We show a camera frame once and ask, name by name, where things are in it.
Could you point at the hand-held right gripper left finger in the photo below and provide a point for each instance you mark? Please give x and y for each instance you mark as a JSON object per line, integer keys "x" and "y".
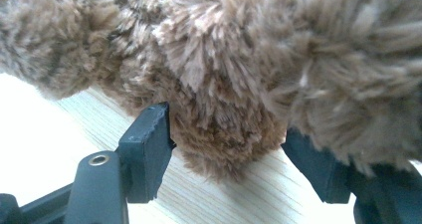
{"x": 146, "y": 157}

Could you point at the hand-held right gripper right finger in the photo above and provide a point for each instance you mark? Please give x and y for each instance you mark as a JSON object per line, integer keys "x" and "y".
{"x": 318, "y": 171}

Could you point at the brown teddy bear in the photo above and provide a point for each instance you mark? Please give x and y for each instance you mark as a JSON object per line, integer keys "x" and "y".
{"x": 215, "y": 68}

